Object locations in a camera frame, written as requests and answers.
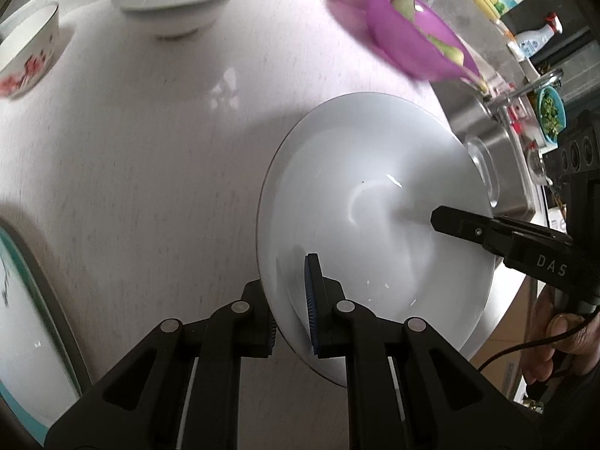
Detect green vegetable piece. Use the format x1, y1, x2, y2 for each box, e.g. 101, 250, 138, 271
390, 0, 418, 22
429, 35, 465, 64

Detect white spray bottle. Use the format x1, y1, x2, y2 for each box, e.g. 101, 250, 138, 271
507, 14, 563, 62

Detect chrome faucet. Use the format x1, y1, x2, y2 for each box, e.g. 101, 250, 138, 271
485, 69, 563, 123

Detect chopped greens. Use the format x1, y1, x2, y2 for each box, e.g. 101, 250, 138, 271
541, 96, 561, 134

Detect clear glass bowl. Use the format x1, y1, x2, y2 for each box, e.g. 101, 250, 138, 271
464, 133, 500, 209

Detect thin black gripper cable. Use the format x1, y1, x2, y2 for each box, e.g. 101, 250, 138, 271
475, 307, 600, 376

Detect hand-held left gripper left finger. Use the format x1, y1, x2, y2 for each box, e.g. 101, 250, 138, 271
44, 280, 278, 450

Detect small white bowl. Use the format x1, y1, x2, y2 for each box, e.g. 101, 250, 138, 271
112, 0, 245, 41

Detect teal floral plate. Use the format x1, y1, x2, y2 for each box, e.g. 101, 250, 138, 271
0, 218, 92, 437

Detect teal plastic bowl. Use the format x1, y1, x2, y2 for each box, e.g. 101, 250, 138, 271
534, 85, 566, 146

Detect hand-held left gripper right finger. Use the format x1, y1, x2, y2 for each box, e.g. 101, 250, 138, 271
304, 253, 545, 450

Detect red floral white bowl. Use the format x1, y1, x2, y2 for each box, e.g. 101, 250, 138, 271
0, 2, 61, 100

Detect person's right hand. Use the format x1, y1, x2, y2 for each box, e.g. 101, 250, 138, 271
522, 286, 600, 385

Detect stainless steel sink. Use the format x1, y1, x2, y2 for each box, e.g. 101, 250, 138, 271
438, 70, 549, 226

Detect purple plastic bowl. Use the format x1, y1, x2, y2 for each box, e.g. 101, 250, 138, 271
325, 0, 481, 80

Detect steel pan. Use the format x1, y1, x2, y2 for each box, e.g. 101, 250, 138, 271
527, 143, 551, 186

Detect large white plate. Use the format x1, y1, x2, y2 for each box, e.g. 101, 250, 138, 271
257, 91, 498, 387

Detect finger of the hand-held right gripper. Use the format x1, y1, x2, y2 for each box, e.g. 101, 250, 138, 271
430, 205, 577, 288

